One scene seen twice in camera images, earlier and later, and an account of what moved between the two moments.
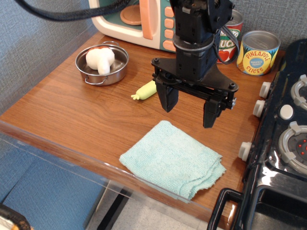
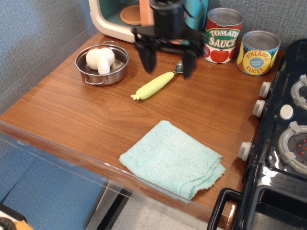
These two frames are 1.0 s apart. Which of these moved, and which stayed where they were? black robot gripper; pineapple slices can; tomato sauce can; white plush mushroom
Moved: black robot gripper
Stayed: white plush mushroom; pineapple slices can; tomato sauce can
